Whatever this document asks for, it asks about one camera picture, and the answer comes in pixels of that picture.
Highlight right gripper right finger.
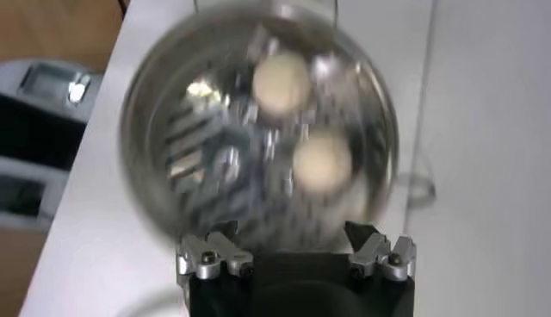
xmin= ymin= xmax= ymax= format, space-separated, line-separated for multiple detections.
xmin=344 ymin=221 xmax=418 ymax=283

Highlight stainless steel steamer basket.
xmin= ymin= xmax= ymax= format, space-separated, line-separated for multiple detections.
xmin=119 ymin=0 xmax=400 ymax=254

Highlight white steamed baozi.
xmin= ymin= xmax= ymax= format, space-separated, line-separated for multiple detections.
xmin=292 ymin=131 xmax=354 ymax=195
xmin=251 ymin=51 xmax=312 ymax=118

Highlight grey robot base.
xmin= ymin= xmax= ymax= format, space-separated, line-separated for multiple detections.
xmin=0 ymin=58 xmax=105 ymax=234

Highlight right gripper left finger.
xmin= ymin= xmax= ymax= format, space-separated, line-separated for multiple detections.
xmin=176 ymin=221 xmax=255 ymax=281

